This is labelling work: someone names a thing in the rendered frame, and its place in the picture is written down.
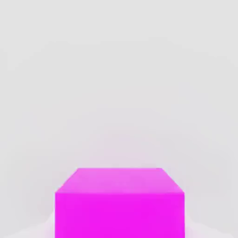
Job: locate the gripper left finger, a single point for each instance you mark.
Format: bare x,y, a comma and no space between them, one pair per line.
44,230

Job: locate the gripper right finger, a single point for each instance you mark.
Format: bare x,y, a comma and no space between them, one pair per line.
193,232

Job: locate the small magenta cube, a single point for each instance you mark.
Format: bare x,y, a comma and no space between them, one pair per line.
119,213

